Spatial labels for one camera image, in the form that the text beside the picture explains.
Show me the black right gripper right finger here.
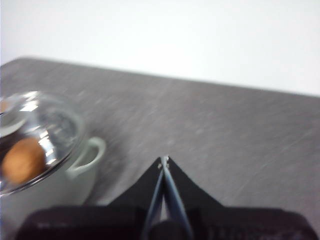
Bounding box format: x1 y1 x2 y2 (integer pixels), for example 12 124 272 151
163 156 224 240

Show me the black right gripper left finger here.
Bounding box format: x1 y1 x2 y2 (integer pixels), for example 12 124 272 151
107 156 165 240

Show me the glass lid with green knob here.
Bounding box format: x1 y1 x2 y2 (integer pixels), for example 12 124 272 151
0 90 85 196

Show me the brown potato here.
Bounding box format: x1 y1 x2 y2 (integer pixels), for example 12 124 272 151
0 137 46 185

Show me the pale green electric pot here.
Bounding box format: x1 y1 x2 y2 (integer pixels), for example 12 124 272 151
0 136 107 240

